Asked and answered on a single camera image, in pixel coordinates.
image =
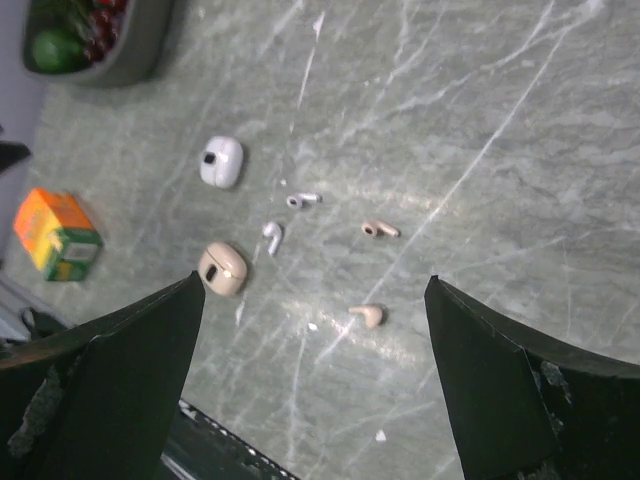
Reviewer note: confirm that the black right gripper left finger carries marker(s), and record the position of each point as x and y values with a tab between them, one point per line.
96	401

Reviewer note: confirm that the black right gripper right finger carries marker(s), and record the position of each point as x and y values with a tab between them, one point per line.
524	405

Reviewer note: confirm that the beige earbud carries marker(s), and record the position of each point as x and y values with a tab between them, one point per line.
376	228
373	315

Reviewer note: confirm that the beige earbud charging case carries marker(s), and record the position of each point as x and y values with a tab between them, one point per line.
222	269

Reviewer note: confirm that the white earbud charging case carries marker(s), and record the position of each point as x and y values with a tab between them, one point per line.
221	162

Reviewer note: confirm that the orange green carton near left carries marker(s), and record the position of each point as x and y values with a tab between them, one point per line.
58	235

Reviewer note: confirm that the white earbud lower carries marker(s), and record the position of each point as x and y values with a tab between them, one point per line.
274	232

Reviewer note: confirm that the white earbud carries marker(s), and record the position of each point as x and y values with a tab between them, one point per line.
274	232
300	200

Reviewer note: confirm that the white earbud upper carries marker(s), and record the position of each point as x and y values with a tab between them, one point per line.
300	200

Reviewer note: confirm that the green avocado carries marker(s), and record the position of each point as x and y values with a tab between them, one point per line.
58	51

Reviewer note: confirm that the dark green fruit tray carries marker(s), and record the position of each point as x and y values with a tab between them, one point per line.
135	54

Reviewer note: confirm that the dark red grape bunch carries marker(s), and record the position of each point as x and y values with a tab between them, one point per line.
104	22

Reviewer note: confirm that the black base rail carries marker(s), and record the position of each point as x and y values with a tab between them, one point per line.
198	447

